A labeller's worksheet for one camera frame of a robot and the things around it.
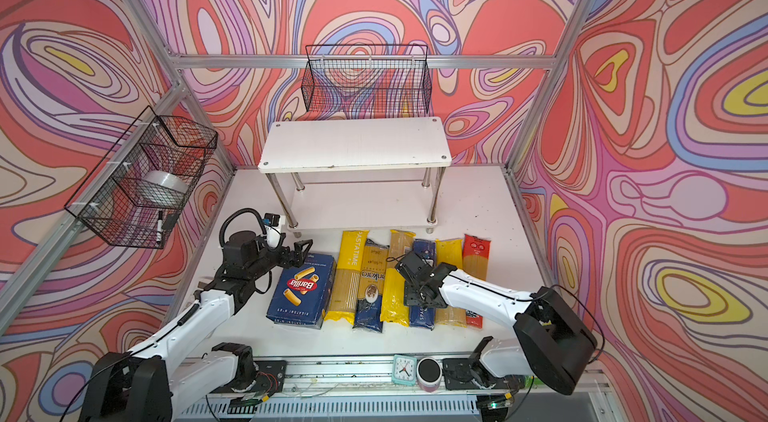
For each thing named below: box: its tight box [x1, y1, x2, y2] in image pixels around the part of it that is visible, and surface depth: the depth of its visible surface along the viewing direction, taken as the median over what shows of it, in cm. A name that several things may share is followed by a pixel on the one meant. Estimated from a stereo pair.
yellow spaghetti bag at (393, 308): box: [380, 267, 410, 327], surface depth 84 cm
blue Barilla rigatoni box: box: [266, 253, 337, 329], surface depth 82 cm
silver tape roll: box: [136, 170, 189, 208], surface depth 74 cm
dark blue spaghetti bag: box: [353, 239, 390, 333], surface depth 88 cm
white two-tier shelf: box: [258, 117, 452, 237], surface depth 84 cm
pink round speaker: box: [416, 357, 443, 393], surface depth 71 cm
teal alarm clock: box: [392, 354, 417, 387], surface depth 74 cm
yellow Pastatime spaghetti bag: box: [324, 230, 369, 325], surface depth 90 cm
